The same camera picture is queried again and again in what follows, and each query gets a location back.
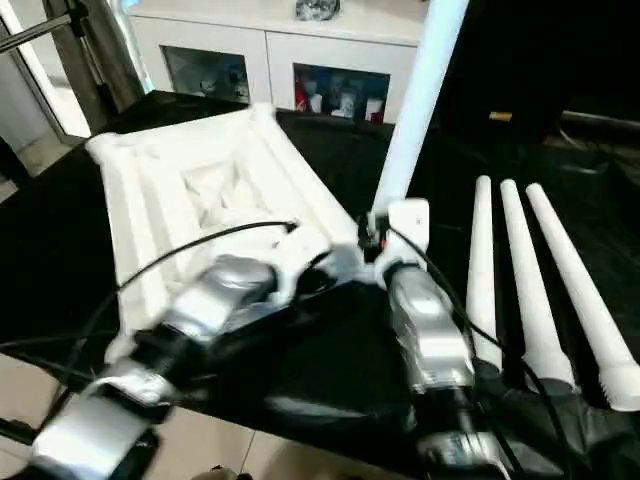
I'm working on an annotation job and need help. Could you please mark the white plastic table leg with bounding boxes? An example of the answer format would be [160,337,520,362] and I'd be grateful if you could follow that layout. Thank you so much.
[468,176,505,377]
[524,183,640,413]
[372,0,471,219]
[498,179,580,393]

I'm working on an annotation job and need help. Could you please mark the white plastic table top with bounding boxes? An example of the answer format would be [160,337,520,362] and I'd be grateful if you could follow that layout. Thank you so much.
[85,103,389,359]

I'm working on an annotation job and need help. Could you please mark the black work mat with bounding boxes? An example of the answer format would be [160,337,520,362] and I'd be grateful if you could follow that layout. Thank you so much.
[0,90,640,480]

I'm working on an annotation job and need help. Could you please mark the white glass-door cabinet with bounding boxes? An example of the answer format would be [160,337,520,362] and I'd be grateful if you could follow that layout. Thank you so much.
[125,0,426,123]

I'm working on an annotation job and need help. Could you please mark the grey crumpled bundle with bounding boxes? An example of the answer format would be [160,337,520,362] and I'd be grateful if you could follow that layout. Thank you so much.
[296,0,343,21]

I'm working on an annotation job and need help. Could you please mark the black flat device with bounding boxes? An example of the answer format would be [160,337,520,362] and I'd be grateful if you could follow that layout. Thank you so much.
[560,108,640,151]

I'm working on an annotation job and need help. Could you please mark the light blue plastic strip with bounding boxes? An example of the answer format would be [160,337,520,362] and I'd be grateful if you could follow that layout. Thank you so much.
[115,0,156,93]

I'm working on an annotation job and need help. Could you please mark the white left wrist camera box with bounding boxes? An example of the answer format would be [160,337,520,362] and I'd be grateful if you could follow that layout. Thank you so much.
[268,225,333,303]

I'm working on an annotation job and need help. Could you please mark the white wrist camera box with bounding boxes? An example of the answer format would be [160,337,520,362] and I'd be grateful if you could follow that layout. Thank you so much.
[384,198,432,289]
[268,225,333,303]

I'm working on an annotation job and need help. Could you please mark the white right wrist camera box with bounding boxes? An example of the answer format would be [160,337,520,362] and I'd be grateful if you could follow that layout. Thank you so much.
[384,198,432,289]

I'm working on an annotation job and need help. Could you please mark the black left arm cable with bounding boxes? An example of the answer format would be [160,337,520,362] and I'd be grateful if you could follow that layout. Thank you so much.
[0,220,301,401]

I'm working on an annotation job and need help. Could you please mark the grey metal rack frame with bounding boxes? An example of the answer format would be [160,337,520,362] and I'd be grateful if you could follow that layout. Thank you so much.
[0,0,141,136]

